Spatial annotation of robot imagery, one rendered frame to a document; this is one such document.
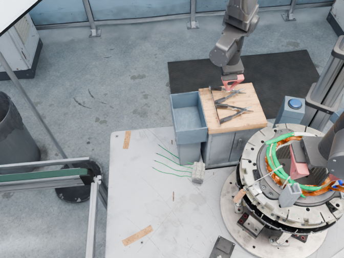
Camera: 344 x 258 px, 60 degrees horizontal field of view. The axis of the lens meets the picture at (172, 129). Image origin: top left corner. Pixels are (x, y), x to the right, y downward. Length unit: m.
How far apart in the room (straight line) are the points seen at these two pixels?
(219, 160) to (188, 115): 0.23
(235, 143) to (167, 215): 0.37
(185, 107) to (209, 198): 0.36
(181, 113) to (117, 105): 1.43
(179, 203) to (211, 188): 0.14
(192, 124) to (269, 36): 2.20
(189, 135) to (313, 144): 0.50
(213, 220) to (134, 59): 2.02
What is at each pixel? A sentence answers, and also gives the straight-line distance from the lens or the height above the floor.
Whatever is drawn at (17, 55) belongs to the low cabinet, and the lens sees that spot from 2.83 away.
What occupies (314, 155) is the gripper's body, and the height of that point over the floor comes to 1.40.
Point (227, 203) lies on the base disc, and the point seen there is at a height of 0.80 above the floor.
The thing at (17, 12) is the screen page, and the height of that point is 1.26.
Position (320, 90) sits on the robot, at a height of 0.99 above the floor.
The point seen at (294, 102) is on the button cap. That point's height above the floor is 1.04.
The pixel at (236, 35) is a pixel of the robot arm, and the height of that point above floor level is 1.37.
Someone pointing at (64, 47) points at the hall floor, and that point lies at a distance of 3.21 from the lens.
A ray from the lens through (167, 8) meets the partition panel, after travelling 3.11.
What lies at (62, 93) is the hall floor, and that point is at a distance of 2.75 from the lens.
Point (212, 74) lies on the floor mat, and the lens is 2.68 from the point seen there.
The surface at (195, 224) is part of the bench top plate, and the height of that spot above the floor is 0.78.
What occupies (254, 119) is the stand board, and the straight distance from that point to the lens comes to 1.04.
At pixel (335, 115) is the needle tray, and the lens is 1.15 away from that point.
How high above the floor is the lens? 1.87
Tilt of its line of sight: 54 degrees down
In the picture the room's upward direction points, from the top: 3 degrees counter-clockwise
